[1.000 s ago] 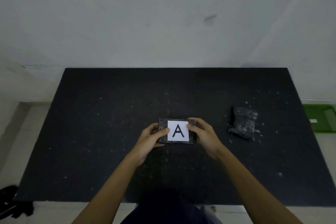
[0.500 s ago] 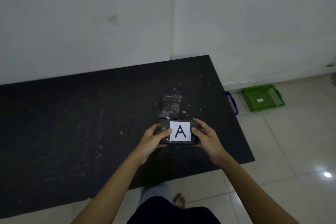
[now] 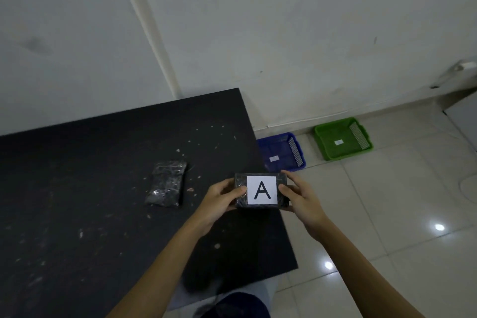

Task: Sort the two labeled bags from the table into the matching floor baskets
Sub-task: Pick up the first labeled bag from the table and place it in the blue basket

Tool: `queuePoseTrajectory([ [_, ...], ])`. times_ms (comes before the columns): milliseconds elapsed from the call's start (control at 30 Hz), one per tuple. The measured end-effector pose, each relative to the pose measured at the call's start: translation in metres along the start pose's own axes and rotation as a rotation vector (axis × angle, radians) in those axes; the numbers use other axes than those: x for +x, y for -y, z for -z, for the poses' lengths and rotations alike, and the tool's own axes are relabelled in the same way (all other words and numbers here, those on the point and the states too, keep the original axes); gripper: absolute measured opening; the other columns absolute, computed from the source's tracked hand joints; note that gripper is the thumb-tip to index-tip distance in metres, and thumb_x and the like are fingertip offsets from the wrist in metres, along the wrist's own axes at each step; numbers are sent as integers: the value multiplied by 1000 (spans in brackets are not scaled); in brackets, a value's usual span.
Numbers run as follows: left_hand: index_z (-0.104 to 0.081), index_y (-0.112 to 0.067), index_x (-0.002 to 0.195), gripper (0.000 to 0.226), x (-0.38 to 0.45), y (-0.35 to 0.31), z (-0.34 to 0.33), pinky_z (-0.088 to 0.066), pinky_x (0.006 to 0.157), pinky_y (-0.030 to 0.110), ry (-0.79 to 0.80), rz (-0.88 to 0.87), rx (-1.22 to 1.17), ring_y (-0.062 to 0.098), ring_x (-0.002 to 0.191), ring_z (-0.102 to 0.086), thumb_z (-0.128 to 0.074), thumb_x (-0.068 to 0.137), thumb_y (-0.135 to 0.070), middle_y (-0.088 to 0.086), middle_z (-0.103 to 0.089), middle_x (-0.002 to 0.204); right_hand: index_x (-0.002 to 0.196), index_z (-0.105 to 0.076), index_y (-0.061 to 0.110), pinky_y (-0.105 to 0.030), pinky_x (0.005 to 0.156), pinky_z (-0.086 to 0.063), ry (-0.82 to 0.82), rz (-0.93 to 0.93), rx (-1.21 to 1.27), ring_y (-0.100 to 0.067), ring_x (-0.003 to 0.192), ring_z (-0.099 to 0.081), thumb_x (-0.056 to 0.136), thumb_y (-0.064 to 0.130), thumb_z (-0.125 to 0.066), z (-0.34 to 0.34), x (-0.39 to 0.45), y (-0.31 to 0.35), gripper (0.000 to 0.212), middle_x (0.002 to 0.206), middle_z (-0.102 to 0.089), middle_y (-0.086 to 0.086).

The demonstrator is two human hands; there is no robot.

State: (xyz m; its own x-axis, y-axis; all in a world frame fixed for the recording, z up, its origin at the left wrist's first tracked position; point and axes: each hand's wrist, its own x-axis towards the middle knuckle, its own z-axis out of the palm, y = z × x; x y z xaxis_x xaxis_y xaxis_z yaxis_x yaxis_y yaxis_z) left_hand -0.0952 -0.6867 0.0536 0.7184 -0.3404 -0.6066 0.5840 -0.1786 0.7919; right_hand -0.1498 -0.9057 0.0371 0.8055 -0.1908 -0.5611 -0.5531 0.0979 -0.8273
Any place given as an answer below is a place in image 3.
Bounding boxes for green plastic basket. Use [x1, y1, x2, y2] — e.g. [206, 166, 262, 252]
[313, 117, 373, 161]

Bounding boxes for blue plastic basket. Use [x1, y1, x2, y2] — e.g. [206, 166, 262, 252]
[256, 132, 307, 173]

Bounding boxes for person's right hand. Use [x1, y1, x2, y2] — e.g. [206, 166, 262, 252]
[278, 170, 331, 234]

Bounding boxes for white wall fixture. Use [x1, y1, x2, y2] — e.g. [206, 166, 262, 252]
[430, 61, 477, 89]

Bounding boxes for black block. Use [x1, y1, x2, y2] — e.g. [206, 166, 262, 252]
[234, 171, 291, 210]

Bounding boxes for person's dark trousers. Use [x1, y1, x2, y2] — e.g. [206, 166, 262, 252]
[200, 292, 271, 318]

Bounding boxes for person's left hand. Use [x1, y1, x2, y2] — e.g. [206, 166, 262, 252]
[193, 179, 247, 237]

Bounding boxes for white wall cable duct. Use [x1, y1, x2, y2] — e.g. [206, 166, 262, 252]
[111, 0, 183, 99]

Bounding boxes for person's right forearm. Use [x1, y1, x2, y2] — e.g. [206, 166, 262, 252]
[306, 217, 425, 318]

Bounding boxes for black plastic-wrapped packet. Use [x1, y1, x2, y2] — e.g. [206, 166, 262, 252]
[144, 161, 188, 207]

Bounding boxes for person's left forearm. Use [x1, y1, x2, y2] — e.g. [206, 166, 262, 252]
[106, 217, 220, 318]

